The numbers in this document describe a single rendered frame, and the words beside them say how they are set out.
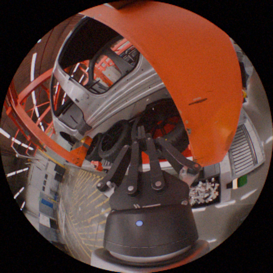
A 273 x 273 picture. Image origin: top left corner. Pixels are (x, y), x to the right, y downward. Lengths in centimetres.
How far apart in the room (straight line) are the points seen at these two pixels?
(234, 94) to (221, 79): 5
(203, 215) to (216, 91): 100
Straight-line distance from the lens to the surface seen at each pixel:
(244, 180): 39
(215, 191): 44
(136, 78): 70
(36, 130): 193
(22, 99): 246
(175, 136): 63
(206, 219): 106
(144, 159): 98
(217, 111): 19
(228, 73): 17
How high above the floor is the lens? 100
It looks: 35 degrees down
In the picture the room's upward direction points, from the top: 48 degrees counter-clockwise
